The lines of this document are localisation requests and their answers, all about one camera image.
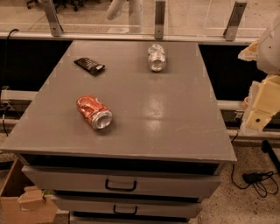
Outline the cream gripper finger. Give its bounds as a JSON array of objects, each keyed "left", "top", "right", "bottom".
[
  {"left": 238, "top": 39, "right": 259, "bottom": 61},
  {"left": 241, "top": 74, "right": 280, "bottom": 130}
]

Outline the crushed silver 7up can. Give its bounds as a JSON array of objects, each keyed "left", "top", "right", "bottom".
[{"left": 148, "top": 44, "right": 166, "bottom": 72}]

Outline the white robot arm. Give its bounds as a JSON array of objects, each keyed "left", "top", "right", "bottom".
[{"left": 238, "top": 15, "right": 280, "bottom": 131}]

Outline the crushed red soda can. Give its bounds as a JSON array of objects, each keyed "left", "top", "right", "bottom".
[{"left": 76, "top": 95, "right": 113, "bottom": 130}]

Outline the grey drawer cabinet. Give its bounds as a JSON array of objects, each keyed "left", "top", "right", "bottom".
[{"left": 3, "top": 41, "right": 235, "bottom": 224}]

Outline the dark chocolate bar wrapper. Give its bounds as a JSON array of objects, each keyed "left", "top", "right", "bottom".
[{"left": 74, "top": 58, "right": 105, "bottom": 76}]

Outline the black office chair base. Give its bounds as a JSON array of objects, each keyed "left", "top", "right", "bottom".
[{"left": 26, "top": 0, "right": 84, "bottom": 11}]

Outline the brown cardboard box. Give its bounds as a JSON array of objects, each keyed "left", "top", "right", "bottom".
[{"left": 1, "top": 159, "right": 58, "bottom": 224}]

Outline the right metal bracket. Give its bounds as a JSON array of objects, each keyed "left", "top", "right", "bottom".
[{"left": 223, "top": 0, "right": 247, "bottom": 41}]

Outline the metal bracket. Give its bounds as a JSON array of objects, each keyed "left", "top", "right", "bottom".
[
  {"left": 154, "top": 0, "right": 165, "bottom": 39},
  {"left": 42, "top": 0, "right": 63, "bottom": 37},
  {"left": 223, "top": 0, "right": 247, "bottom": 41}
]

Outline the black power adapter with cable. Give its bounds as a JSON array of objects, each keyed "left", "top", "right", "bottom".
[{"left": 230, "top": 164, "right": 279, "bottom": 198}]

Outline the middle metal bracket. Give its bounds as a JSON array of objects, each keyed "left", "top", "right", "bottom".
[{"left": 154, "top": 0, "right": 165, "bottom": 39}]

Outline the top drawer with black handle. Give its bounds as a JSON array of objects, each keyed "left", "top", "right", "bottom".
[{"left": 22, "top": 165, "right": 221, "bottom": 200}]

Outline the drawer with black handle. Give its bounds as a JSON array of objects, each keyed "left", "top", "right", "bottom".
[
  {"left": 52, "top": 195, "right": 202, "bottom": 219},
  {"left": 22, "top": 165, "right": 221, "bottom": 200}
]

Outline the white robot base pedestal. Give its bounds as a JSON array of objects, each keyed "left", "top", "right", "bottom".
[{"left": 106, "top": 0, "right": 144, "bottom": 34}]

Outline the left metal bracket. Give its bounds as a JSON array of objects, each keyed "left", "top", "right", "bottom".
[{"left": 42, "top": 0, "right": 63, "bottom": 37}]

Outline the black cable on left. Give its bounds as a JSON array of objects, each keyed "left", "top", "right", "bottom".
[{"left": 0, "top": 28, "right": 20, "bottom": 137}]

